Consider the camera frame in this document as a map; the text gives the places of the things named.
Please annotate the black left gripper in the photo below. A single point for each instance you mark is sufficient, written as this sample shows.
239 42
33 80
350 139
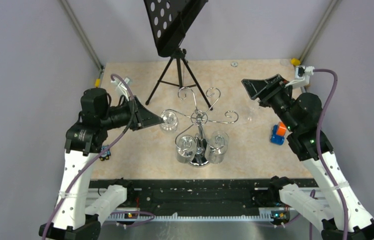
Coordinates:
144 117

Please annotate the chrome wine glass rack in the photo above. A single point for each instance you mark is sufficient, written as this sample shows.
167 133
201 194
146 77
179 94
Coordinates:
199 118

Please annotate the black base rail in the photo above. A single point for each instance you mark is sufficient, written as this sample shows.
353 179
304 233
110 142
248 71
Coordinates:
195 197

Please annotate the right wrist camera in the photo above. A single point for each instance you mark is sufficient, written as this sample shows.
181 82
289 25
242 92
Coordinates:
302 76

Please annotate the black music stand tripod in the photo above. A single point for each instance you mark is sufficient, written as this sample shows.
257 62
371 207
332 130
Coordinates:
169 21

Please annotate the blue owl sticker toy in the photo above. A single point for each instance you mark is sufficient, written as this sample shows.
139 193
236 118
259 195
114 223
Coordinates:
106 154

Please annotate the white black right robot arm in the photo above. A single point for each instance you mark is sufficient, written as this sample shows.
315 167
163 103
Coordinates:
344 217

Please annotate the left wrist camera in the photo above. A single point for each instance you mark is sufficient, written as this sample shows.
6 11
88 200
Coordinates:
122 85

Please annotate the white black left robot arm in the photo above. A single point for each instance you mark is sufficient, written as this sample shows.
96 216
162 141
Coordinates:
72 218

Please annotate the blue orange toy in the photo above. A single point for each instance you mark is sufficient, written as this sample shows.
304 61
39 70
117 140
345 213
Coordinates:
278 133

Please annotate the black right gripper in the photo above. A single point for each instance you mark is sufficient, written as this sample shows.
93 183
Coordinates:
256 88

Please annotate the clear wine glass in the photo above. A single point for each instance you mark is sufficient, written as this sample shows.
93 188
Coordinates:
217 147
186 148
253 108
170 121

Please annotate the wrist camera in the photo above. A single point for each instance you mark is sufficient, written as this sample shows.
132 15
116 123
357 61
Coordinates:
302 76
122 85

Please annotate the yellow corner clip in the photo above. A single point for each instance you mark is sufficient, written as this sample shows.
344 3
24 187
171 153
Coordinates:
97 83
295 62

